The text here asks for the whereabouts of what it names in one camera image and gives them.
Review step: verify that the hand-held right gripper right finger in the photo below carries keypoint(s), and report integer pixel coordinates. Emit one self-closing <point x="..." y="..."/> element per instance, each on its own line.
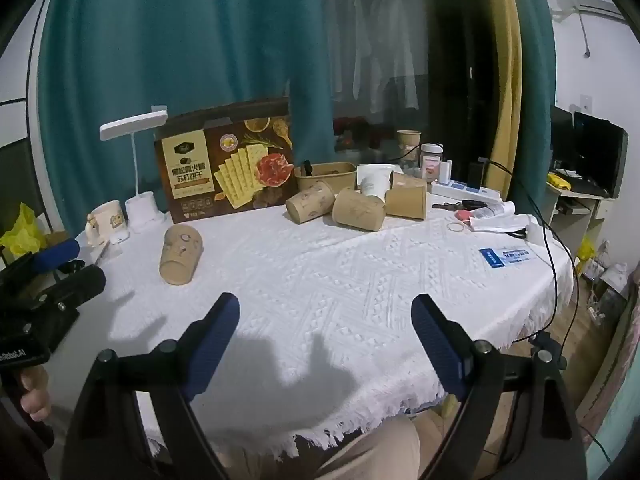
<point x="440" y="350"/>

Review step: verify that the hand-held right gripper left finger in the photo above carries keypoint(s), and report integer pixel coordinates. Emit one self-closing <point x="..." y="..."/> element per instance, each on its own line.
<point x="210" y="345"/>

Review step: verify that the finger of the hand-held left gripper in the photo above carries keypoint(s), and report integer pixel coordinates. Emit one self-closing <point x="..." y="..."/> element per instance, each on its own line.
<point x="77" y="284"/>
<point x="55" y="255"/>

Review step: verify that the person's left forearm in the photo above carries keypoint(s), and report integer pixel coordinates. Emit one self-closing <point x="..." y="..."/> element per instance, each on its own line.
<point x="20" y="450"/>

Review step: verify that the white paper cup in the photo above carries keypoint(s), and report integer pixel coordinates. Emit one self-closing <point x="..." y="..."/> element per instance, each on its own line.
<point x="375" y="182"/>

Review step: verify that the tall brown paper cup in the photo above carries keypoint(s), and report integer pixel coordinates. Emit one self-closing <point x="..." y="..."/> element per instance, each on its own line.
<point x="409" y="144"/>

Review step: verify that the person's left hand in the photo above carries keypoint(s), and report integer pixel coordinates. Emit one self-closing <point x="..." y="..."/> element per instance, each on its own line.
<point x="36" y="392"/>

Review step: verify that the yellow plastic bag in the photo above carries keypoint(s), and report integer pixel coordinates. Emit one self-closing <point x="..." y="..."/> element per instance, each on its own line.
<point x="22" y="232"/>

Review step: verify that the cream printed mug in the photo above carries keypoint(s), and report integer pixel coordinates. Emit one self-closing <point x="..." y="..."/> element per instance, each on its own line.
<point x="109" y="220"/>

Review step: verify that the blue and white card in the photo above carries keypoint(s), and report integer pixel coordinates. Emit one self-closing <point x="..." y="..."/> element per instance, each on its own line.
<point x="505" y="256"/>

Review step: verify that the rubber band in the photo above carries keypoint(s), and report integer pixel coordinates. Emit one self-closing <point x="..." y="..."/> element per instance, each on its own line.
<point x="449" y="225"/>

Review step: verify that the pink round sponge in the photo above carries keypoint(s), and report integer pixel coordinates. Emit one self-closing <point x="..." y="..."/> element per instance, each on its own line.
<point x="462" y="215"/>

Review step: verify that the white paper sheets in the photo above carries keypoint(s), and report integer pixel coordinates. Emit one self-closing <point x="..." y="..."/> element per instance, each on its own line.
<point x="500" y="219"/>

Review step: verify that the black scissors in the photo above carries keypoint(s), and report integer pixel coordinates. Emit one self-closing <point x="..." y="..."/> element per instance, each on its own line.
<point x="452" y="205"/>

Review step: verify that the white desk lamp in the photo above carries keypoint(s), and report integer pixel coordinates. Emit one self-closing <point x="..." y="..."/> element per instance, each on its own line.
<point x="134" y="122"/>

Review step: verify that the white power strip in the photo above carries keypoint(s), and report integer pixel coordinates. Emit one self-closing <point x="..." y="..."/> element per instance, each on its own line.
<point x="467" y="191"/>

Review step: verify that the black power adapter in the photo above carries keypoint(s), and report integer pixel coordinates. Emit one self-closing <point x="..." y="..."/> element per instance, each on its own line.
<point x="476" y="174"/>

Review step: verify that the brown cracker box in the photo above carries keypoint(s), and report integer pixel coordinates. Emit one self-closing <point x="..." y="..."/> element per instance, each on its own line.
<point x="225" y="165"/>

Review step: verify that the clear jar with pink label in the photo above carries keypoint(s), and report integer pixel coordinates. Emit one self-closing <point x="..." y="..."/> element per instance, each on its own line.
<point x="431" y="161"/>

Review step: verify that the white side desk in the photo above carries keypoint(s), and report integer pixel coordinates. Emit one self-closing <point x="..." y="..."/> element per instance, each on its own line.
<point x="575" y="205"/>

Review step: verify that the brown paper bowl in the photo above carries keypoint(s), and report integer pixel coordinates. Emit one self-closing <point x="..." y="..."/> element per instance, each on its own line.
<point x="327" y="177"/>

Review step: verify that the yellow packet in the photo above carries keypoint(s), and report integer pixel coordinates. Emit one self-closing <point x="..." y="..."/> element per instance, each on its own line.
<point x="557" y="180"/>

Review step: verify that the teal curtain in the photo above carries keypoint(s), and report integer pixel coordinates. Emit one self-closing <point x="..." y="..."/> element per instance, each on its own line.
<point x="175" y="50"/>

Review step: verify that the black monitor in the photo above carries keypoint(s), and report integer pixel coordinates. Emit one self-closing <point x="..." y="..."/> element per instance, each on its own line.
<point x="597" y="152"/>

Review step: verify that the yellow curtain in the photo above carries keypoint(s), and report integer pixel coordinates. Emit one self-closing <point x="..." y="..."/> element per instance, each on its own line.
<point x="502" y="75"/>

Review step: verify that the hanging white clothes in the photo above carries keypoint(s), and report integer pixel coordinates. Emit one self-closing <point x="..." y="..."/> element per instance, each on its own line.
<point x="372" y="45"/>

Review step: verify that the white air conditioner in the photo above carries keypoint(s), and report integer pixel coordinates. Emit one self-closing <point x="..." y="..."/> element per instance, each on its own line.
<point x="590" y="5"/>

